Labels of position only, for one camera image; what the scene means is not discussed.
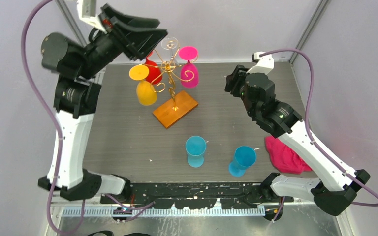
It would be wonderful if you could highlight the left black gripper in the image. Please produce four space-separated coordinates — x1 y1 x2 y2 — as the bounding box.
78 3 169 80

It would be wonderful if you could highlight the pink plastic wine glass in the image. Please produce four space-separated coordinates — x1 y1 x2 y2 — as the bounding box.
179 46 199 88

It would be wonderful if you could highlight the clear wine glass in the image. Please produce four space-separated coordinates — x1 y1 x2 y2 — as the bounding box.
161 37 180 63

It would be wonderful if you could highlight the red plastic wine glass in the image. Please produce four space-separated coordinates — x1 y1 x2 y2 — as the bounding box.
143 52 162 85

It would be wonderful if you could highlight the yellow plastic wine glass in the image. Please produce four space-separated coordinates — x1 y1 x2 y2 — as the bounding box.
129 64 158 106

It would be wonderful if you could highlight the blue wine glass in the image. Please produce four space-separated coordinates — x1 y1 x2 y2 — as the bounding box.
228 146 256 177
185 136 207 168

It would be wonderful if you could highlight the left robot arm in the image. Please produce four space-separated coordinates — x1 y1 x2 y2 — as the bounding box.
38 0 168 204

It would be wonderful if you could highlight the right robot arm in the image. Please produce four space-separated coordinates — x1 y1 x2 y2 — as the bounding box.
224 65 370 216

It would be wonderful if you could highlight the pink crumpled cloth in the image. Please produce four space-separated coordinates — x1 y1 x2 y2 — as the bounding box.
264 136 312 175

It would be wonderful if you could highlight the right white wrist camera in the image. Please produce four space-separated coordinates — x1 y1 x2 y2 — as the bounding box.
248 52 274 75

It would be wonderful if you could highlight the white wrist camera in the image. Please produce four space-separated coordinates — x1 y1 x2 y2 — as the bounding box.
248 52 274 75
74 0 107 34

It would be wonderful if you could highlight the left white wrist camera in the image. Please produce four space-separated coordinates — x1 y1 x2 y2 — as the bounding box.
74 0 107 34

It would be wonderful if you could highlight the gold wire glass rack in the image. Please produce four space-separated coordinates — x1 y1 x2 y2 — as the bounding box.
153 50 198 129

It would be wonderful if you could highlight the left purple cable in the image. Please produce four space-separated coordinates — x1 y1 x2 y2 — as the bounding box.
21 0 156 236

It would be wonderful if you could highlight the purple cable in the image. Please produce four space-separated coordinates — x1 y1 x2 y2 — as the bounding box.
259 48 378 222
21 0 156 236

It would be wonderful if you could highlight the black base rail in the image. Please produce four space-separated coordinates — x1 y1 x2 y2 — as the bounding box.
100 182 281 209

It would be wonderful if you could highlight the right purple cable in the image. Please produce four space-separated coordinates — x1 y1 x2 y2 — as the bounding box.
259 48 378 222

